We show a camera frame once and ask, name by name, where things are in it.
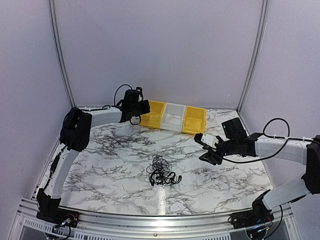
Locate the black cable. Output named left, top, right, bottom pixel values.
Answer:
left=146, top=154, right=183, bottom=188

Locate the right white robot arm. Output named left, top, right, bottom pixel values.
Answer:
left=194, top=117, right=320, bottom=224

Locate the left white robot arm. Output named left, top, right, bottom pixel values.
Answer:
left=36, top=86, right=150, bottom=223

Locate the left yellow plastic bin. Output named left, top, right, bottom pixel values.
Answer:
left=139, top=100, right=166, bottom=129

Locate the yellow plastic bin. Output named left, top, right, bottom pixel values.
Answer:
left=139, top=100, right=166, bottom=129
left=181, top=105, right=207, bottom=134

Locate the white plastic bin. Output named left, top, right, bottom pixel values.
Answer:
left=159, top=102, right=186, bottom=132

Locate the right yellow plastic bin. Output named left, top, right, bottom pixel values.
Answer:
left=181, top=105, right=207, bottom=134

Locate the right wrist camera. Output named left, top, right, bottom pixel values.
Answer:
left=193, top=133, right=219, bottom=151

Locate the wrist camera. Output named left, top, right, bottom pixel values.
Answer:
left=135, top=86, right=144, bottom=101
left=193, top=133, right=219, bottom=151

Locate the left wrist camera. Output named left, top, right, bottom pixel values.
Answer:
left=135, top=86, right=144, bottom=101

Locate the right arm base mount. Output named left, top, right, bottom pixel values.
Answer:
left=228, top=190, right=274, bottom=229

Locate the left aluminium corner post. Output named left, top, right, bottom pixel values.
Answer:
left=47, top=0, right=76, bottom=108

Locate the aluminium corner post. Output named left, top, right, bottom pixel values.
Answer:
left=47, top=0, right=76, bottom=108
left=236, top=0, right=269, bottom=115

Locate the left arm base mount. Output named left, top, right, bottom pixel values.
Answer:
left=36, top=199, right=80, bottom=228

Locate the right aluminium corner post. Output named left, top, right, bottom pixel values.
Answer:
left=236, top=0, right=269, bottom=115

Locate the aluminium front rail frame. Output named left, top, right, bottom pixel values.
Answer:
left=9, top=197, right=298, bottom=240

